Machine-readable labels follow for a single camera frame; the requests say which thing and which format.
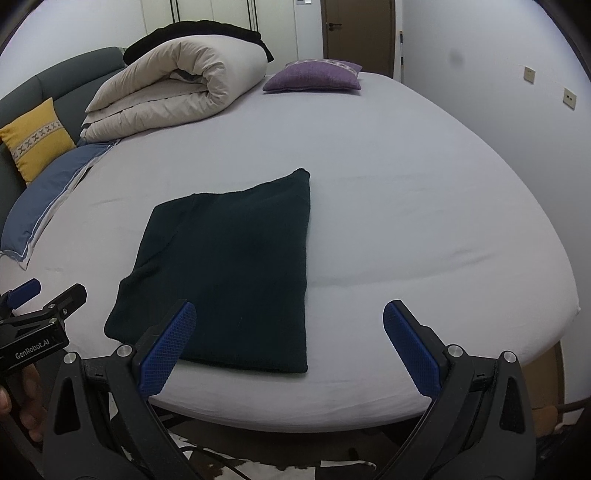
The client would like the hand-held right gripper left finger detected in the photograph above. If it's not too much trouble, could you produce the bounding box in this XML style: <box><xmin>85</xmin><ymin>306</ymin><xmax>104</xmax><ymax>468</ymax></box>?
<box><xmin>41</xmin><ymin>300</ymin><xmax>199</xmax><ymax>480</ymax></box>

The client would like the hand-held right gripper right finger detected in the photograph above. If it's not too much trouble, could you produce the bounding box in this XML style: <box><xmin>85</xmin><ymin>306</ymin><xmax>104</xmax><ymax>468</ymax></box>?
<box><xmin>382</xmin><ymin>300</ymin><xmax>539</xmax><ymax>480</ymax></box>

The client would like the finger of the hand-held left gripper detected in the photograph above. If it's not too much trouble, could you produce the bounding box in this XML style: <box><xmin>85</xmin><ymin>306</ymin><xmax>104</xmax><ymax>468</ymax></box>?
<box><xmin>0</xmin><ymin>278</ymin><xmax>42</xmax><ymax>319</ymax></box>
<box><xmin>9</xmin><ymin>283</ymin><xmax>88</xmax><ymax>329</ymax></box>

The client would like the dark green sweater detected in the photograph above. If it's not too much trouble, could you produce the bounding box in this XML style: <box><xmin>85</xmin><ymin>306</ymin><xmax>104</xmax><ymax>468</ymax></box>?
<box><xmin>104</xmin><ymin>168</ymin><xmax>312</xmax><ymax>374</ymax></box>

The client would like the person's left hand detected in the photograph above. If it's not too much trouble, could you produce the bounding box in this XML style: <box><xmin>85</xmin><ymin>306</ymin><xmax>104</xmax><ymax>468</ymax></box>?
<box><xmin>0</xmin><ymin>364</ymin><xmax>48</xmax><ymax>439</ymax></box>

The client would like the blue pillow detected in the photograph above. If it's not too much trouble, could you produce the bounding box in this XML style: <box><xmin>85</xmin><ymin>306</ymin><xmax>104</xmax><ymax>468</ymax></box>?
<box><xmin>0</xmin><ymin>141</ymin><xmax>122</xmax><ymax>271</ymax></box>

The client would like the bed with white sheet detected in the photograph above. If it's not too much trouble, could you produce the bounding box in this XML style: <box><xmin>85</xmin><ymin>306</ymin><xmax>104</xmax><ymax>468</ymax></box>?
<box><xmin>0</xmin><ymin>69</ymin><xmax>580</xmax><ymax>435</ymax></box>

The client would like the wooden bed base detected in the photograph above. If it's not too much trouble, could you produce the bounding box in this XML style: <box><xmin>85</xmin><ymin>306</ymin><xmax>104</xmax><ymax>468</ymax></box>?
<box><xmin>526</xmin><ymin>340</ymin><xmax>567</xmax><ymax>437</ymax></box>

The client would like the yellow patterned pillow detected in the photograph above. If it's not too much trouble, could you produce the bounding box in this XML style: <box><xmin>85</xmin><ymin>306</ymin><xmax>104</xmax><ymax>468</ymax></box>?
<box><xmin>0</xmin><ymin>98</ymin><xmax>77</xmax><ymax>186</ymax></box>

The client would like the cowhide rug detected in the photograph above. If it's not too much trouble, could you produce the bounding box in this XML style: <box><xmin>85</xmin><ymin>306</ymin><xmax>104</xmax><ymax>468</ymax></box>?
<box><xmin>120</xmin><ymin>429</ymin><xmax>319</xmax><ymax>480</ymax></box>

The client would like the dark grey sofa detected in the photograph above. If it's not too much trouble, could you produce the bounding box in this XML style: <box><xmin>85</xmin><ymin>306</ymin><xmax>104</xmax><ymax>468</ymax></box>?
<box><xmin>0</xmin><ymin>46</ymin><xmax>127</xmax><ymax>232</ymax></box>

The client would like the beige folded duvet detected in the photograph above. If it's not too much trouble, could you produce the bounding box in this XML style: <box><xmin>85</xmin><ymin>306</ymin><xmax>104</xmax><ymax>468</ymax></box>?
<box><xmin>79</xmin><ymin>37</ymin><xmax>269</xmax><ymax>145</ymax></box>

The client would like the purple pillow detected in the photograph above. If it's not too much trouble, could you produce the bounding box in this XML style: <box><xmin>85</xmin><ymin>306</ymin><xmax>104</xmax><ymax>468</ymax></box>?
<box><xmin>262</xmin><ymin>58</ymin><xmax>363</xmax><ymax>94</ymax></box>

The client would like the black blanket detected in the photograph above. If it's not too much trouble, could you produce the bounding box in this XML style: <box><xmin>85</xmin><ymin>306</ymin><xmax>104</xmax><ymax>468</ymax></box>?
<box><xmin>123</xmin><ymin>21</ymin><xmax>274</xmax><ymax>64</ymax></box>

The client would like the brown door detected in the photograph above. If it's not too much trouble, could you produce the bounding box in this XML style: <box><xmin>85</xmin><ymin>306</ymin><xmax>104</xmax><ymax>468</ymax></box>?
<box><xmin>321</xmin><ymin>0</ymin><xmax>397</xmax><ymax>78</ymax></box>

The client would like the white wardrobe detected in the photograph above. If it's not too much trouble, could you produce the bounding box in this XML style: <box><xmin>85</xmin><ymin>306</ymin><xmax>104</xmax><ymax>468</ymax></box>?
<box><xmin>141</xmin><ymin>0</ymin><xmax>297</xmax><ymax>47</ymax></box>

